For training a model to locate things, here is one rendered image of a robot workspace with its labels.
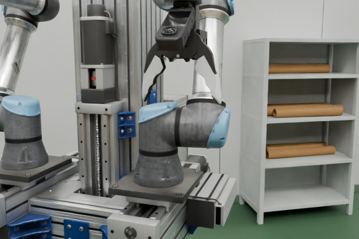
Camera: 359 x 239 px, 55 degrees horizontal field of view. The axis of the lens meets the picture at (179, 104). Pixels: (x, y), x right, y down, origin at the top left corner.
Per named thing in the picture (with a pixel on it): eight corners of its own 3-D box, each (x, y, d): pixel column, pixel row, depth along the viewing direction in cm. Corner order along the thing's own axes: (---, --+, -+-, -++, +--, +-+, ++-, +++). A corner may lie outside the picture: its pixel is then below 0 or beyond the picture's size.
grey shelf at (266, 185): (239, 202, 336) (242, 40, 315) (322, 195, 355) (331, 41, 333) (258, 224, 293) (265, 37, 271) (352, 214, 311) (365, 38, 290)
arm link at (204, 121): (180, 150, 106) (192, -8, 120) (229, 152, 103) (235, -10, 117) (172, 144, 95) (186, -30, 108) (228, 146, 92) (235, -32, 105)
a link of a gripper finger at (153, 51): (160, 82, 67) (185, 45, 65) (156, 82, 65) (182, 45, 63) (141, 68, 68) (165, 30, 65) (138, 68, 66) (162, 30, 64)
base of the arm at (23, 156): (23, 155, 130) (21, 129, 128) (57, 159, 125) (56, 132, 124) (-10, 167, 115) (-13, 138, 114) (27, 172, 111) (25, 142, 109)
